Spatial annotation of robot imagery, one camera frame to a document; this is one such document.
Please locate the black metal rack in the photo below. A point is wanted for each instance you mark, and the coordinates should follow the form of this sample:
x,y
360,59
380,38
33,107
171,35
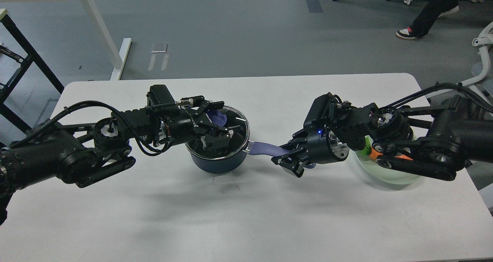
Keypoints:
x,y
32,57

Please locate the blue saucepan with handle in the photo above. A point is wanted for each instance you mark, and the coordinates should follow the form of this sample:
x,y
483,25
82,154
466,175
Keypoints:
x,y
226,160

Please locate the clear glass bowl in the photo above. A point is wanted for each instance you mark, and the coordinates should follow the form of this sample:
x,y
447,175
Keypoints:
x,y
385,175

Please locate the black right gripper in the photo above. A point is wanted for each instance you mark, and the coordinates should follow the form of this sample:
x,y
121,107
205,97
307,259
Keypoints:
x,y
322,145

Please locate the white desk frame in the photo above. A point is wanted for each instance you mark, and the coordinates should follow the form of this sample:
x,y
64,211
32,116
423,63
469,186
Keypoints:
x,y
117,56

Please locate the orange toy carrot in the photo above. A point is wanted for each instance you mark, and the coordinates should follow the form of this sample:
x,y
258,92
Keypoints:
x,y
371,153

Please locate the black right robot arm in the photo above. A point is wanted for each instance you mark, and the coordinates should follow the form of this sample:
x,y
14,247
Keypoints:
x,y
432,133

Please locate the white chair frame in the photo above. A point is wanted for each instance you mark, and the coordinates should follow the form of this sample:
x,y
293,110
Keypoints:
x,y
481,81

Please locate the person in black trousers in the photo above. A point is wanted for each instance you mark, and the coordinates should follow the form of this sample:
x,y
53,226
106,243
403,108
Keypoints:
x,y
422,24

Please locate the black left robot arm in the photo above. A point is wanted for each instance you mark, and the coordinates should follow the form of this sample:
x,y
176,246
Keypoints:
x,y
90,140

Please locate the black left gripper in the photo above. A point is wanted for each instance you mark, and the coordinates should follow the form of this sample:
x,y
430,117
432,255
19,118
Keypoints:
x,y
187,125

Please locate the glass pot lid blue knob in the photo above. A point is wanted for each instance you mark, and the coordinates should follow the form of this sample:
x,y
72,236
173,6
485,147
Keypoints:
x,y
232,117

